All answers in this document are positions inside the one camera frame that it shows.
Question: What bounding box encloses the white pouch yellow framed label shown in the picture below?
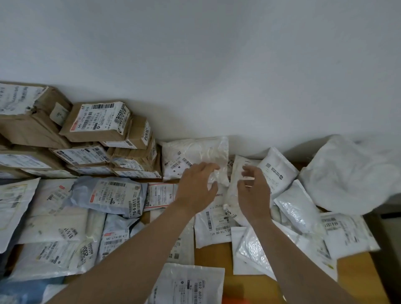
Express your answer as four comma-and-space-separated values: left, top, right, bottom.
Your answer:
0, 177, 41, 254

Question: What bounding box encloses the person's left forearm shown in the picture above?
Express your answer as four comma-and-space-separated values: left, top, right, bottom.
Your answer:
47, 203, 195, 304

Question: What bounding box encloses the person's right forearm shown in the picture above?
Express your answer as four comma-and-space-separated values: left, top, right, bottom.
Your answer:
250, 218, 358, 304

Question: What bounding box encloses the cream mailer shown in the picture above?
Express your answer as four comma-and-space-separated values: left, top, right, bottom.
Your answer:
17, 177, 89, 246

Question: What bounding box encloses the stack of cardboard boxes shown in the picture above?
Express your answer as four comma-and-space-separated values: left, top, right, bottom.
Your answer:
0, 81, 162, 172

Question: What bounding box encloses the blue plastic mailer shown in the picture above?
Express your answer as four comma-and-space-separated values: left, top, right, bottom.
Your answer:
0, 277, 65, 304

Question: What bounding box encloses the light blue-grey soft parcel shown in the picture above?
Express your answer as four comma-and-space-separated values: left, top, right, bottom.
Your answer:
64, 176, 148, 219

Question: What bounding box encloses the white bubble packet barcode label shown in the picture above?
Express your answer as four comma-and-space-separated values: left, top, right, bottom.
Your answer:
147, 263, 226, 304

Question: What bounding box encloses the brown box white barcode label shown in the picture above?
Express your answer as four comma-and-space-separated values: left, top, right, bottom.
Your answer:
59, 101, 132, 143

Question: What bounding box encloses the person's right hand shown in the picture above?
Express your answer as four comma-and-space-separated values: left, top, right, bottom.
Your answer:
237, 165, 272, 225

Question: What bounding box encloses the person's left hand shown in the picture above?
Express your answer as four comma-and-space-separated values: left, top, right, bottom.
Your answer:
174, 162, 220, 217

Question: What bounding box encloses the puffy clear white parcel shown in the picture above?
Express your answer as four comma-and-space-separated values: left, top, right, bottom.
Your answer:
161, 136, 230, 188

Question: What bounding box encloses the wooden table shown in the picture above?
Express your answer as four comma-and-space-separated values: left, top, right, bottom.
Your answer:
0, 153, 391, 304

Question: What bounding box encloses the tall brown box double label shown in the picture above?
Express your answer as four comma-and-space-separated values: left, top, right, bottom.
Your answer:
22, 168, 77, 179

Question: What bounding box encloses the white mailer red square logo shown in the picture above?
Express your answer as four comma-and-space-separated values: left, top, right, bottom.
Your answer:
193, 185, 240, 250

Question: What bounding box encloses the large white plastic bag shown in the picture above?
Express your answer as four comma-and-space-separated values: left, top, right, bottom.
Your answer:
299, 134, 401, 216

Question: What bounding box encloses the small white pouch square label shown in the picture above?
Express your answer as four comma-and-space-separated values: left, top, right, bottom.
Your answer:
150, 208, 195, 266

